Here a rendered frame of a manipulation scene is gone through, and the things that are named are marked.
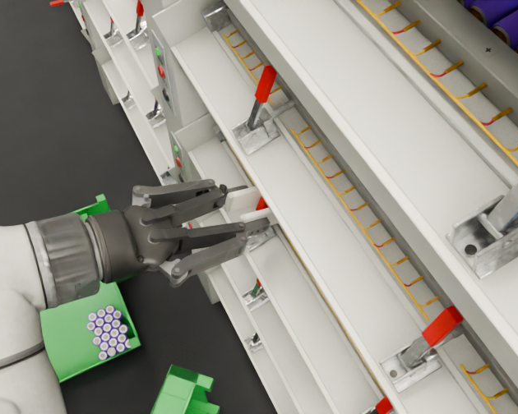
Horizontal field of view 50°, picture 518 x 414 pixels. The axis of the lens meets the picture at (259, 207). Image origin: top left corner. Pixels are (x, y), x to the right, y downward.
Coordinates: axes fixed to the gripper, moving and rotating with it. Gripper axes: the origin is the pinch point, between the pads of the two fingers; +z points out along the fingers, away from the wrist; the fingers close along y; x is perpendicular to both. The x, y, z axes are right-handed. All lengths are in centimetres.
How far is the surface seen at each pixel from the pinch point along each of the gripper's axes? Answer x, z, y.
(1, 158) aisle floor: -68, -21, -82
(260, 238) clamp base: -5.7, 1.0, 1.0
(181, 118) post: -1.0, -2.6, -18.1
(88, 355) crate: -65, -17, -19
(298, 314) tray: -6.7, 0.8, 12.0
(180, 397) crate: -43.9, -7.2, 4.1
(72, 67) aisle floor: -61, 5, -109
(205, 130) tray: -3.7, 1.2, -17.7
